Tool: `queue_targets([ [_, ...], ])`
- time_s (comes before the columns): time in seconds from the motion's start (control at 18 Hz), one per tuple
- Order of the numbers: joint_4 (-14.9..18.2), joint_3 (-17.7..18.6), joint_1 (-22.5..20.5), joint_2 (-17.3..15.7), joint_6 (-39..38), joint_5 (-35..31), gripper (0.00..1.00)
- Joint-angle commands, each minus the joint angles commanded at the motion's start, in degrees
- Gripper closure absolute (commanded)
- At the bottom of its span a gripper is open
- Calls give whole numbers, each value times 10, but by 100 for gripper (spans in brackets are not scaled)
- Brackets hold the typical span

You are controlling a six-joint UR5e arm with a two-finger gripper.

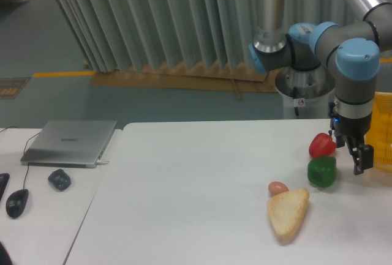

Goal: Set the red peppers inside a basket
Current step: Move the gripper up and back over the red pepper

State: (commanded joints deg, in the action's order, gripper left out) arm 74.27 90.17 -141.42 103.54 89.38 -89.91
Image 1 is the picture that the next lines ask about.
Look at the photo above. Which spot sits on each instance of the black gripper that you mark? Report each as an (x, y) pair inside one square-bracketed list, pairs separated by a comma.
[(353, 130)]

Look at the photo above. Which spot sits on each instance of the red bell pepper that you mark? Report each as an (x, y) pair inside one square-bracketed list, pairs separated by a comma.
[(322, 144)]

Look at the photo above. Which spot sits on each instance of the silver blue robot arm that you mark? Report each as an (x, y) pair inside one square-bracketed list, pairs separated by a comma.
[(349, 53)]

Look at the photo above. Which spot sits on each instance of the yellow plastic basket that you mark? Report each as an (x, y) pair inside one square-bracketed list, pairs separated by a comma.
[(379, 135)]

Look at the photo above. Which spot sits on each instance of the green bell pepper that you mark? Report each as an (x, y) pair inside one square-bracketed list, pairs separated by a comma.
[(322, 171)]

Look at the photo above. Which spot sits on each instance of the brown egg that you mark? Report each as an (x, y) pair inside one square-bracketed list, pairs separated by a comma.
[(276, 187)]

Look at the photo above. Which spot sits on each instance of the triangular toast slice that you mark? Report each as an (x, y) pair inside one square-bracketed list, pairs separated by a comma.
[(286, 212)]

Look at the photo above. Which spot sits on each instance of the brown cardboard sheet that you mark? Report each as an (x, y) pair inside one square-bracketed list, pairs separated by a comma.
[(199, 77)]

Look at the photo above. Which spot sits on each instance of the white laptop plug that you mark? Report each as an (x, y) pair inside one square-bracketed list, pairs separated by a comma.
[(100, 162)]

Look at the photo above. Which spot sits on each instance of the grey-green curtain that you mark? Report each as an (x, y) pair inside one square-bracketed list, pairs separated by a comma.
[(123, 34)]

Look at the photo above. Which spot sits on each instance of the silver laptop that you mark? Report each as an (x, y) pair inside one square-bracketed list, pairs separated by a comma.
[(68, 143)]

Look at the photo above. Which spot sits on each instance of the black earbuds case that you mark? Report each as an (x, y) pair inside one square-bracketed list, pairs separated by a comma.
[(60, 180)]

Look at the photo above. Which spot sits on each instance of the black computer mouse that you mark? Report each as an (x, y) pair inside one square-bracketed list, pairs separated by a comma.
[(16, 203)]

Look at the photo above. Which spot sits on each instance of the black keyboard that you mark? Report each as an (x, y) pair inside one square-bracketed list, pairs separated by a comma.
[(4, 178)]

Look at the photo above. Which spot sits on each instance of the dark object at bottom corner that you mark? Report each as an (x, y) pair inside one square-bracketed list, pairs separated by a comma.
[(4, 256)]

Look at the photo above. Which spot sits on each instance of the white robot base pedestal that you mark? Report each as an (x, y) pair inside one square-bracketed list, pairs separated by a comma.
[(305, 94)]

